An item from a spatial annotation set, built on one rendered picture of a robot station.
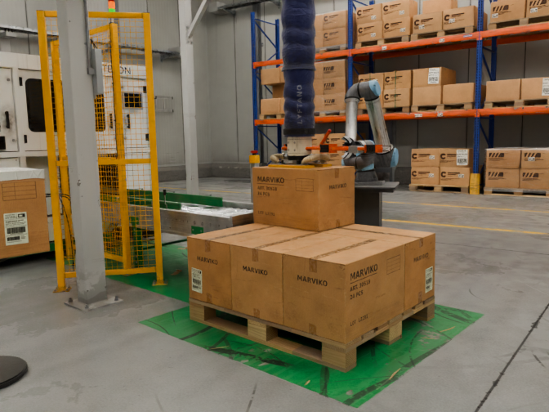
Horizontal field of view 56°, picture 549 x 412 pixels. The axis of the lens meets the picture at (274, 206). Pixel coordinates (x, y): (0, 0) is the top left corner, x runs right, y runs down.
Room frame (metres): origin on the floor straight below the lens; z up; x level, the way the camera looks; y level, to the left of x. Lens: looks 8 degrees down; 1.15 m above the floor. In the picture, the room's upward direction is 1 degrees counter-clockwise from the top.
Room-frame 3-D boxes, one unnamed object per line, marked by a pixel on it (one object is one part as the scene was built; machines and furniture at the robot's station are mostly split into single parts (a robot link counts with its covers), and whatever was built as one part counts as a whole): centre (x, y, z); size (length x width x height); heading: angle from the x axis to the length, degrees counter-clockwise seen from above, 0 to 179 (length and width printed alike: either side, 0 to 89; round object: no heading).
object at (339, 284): (3.15, -0.22, 0.34); 1.20 x 1.00 x 0.40; 48
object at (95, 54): (3.63, 1.24, 1.62); 0.20 x 0.05 x 0.30; 48
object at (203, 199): (5.03, 1.03, 0.60); 1.60 x 0.10 x 0.09; 48
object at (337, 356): (3.15, -0.22, 0.07); 1.20 x 1.00 x 0.14; 48
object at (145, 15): (3.95, 1.30, 1.05); 0.87 x 0.10 x 2.10; 100
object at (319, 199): (3.57, -0.20, 0.74); 0.60 x 0.40 x 0.40; 46
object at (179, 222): (4.35, 1.16, 0.50); 2.31 x 0.05 x 0.19; 48
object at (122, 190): (4.69, 1.68, 1.05); 1.17 x 0.10 x 2.10; 48
